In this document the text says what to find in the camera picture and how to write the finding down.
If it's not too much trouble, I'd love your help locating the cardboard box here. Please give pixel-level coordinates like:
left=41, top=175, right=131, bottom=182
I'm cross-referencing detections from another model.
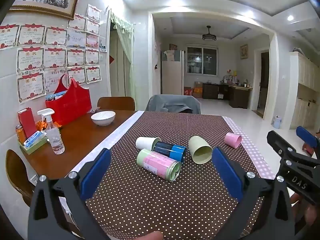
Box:
left=192, top=81, right=204, bottom=98

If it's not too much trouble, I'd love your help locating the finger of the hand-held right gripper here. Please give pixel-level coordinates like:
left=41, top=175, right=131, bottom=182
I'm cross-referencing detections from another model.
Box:
left=296, top=126, right=320, bottom=159
left=267, top=130, right=298, bottom=160

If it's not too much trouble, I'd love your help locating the red bag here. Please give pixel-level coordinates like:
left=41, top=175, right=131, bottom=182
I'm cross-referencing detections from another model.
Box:
left=45, top=74, right=92, bottom=126

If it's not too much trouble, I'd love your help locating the light green cup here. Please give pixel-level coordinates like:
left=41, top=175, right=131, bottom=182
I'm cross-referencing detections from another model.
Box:
left=188, top=136, right=213, bottom=164

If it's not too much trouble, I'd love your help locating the grey covered chair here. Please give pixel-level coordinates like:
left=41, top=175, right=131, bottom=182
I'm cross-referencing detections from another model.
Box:
left=145, top=94, right=201, bottom=114

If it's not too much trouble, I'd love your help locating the green tray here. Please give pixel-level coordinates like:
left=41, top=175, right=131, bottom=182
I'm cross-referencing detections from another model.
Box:
left=17, top=136, right=49, bottom=155

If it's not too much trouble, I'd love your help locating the person's right hand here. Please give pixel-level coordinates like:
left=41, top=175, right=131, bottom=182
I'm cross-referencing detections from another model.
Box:
left=290, top=194, right=320, bottom=230

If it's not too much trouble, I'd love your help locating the window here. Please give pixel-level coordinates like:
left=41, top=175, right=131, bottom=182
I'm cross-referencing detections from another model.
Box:
left=186, top=46, right=218, bottom=76

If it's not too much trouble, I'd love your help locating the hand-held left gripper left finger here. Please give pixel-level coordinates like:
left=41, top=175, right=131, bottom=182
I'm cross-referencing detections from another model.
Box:
left=27, top=149, right=112, bottom=240

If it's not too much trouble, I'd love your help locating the wooden chair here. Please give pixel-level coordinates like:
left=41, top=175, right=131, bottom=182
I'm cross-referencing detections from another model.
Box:
left=5, top=149, right=36, bottom=207
left=97, top=96, right=136, bottom=111

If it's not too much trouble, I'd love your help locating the red stool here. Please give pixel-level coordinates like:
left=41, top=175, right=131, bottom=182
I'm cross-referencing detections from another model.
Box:
left=302, top=141, right=317, bottom=158

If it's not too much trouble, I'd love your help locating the wall of award certificates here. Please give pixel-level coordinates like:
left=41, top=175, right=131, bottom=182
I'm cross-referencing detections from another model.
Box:
left=0, top=4, right=103, bottom=104

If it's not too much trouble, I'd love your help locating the round ceiling lamp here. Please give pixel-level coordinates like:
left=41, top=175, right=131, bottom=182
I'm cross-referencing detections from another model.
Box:
left=202, top=26, right=217, bottom=41

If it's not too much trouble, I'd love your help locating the green lace curtain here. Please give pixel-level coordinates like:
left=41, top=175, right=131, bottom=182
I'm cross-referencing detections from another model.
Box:
left=110, top=11, right=137, bottom=104

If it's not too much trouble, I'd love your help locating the red box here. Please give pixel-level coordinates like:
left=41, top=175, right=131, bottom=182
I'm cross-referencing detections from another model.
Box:
left=18, top=107, right=38, bottom=139

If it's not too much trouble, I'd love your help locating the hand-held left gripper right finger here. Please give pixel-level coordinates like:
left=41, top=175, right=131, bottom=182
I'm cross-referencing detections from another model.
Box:
left=212, top=147, right=297, bottom=240

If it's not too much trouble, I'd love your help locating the green and pink cup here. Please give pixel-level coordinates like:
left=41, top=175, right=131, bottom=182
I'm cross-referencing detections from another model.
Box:
left=136, top=148, right=182, bottom=182

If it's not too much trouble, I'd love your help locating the dark wooden desk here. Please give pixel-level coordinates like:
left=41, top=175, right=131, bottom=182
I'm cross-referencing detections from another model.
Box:
left=202, top=82, right=253, bottom=109

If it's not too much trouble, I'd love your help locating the cream cabinet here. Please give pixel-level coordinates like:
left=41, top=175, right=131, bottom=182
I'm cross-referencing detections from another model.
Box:
left=289, top=51, right=320, bottom=131

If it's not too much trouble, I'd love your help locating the person's left hand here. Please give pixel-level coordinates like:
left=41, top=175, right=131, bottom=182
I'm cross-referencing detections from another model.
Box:
left=135, top=231, right=163, bottom=240

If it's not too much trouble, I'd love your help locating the blue and white tissue pack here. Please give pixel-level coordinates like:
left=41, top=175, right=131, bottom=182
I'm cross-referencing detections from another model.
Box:
left=24, top=130, right=47, bottom=149

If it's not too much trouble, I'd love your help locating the dark blue cup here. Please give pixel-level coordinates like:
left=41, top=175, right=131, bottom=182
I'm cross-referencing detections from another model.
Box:
left=152, top=141, right=187, bottom=162

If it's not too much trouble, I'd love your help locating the white bowl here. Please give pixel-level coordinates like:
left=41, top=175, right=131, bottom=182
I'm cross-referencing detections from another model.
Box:
left=91, top=110, right=116, bottom=127

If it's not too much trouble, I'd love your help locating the brown dotted tablecloth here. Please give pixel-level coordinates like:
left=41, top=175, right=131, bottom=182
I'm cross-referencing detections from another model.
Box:
left=82, top=110, right=265, bottom=240

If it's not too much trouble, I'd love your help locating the white cup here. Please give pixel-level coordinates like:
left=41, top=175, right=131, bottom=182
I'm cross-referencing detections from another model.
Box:
left=136, top=137, right=162, bottom=153

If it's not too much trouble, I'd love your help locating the orange bottle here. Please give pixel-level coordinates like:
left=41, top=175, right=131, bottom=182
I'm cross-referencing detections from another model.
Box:
left=15, top=124, right=27, bottom=143

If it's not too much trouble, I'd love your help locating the clear spray bottle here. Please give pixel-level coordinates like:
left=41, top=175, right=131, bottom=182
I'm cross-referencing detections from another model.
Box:
left=37, top=108, right=65, bottom=155

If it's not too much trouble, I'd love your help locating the white fridge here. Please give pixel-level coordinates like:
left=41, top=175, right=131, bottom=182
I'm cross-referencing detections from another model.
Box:
left=161, top=50, right=186, bottom=96

